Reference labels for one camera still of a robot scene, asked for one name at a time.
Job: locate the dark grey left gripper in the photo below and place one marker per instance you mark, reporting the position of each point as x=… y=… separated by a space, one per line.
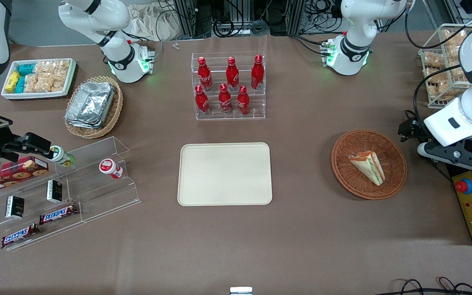
x=410 y=128

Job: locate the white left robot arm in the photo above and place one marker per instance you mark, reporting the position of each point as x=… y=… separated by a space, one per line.
x=357 y=24

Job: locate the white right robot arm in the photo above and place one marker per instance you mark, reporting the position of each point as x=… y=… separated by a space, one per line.
x=117 y=16

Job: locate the brown round wicker basket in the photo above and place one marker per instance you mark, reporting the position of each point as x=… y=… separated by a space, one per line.
x=391 y=172

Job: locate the wrapped triangle sandwich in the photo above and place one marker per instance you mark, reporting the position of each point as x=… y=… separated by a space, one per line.
x=369 y=166

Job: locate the aluminium foil tray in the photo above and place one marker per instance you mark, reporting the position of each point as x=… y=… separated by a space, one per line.
x=84 y=125
x=90 y=102

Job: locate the light oval wicker basket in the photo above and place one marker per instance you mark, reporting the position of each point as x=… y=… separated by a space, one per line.
x=115 y=110

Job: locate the beige plastic serving tray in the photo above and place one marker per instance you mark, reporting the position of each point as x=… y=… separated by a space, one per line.
x=224 y=174

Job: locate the red tartan cookie box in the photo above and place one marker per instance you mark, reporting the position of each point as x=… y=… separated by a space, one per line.
x=14 y=172

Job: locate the green sunflower yogurt cup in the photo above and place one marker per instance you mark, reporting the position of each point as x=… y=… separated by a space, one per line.
x=62 y=155

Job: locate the white plastic snack crate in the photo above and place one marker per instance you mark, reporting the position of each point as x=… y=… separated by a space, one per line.
x=35 y=96

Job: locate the clear cracker snack bag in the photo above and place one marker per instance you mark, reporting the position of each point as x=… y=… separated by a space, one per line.
x=433 y=60
x=454 y=43
x=441 y=86

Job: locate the black chocolate box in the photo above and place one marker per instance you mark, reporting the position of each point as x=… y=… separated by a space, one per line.
x=14 y=207
x=54 y=191

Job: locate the teal snack box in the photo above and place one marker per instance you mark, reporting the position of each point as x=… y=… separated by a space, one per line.
x=20 y=84
x=26 y=69

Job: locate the clear rice cracker packet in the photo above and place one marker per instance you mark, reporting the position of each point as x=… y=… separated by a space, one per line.
x=45 y=68
x=58 y=85
x=62 y=69
x=45 y=83
x=31 y=83

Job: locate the yellow snack box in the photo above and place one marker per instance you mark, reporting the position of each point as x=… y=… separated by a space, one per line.
x=12 y=82

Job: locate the brown Snickers bar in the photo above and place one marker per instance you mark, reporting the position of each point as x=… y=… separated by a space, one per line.
x=59 y=214
x=19 y=235

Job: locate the clear acrylic stepped shelf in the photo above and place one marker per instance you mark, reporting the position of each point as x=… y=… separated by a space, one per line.
x=27 y=231
x=100 y=196

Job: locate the red strawberry yogurt cup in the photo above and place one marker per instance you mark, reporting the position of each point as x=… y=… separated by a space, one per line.
x=110 y=168

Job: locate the clear acrylic bottle rack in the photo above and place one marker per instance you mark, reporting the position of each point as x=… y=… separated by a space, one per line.
x=256 y=104

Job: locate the red cola bottle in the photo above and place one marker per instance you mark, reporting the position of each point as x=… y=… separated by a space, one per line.
x=257 y=73
x=225 y=101
x=205 y=76
x=243 y=102
x=232 y=76
x=201 y=102

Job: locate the beige cloth bag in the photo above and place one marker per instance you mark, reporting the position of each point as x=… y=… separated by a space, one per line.
x=154 y=20

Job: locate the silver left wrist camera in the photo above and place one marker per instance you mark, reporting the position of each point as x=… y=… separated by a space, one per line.
x=423 y=149

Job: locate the aluminium frame profile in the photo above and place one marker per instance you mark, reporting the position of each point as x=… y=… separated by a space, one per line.
x=191 y=18

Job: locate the silver metal bracket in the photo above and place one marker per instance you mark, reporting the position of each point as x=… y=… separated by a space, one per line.
x=241 y=291

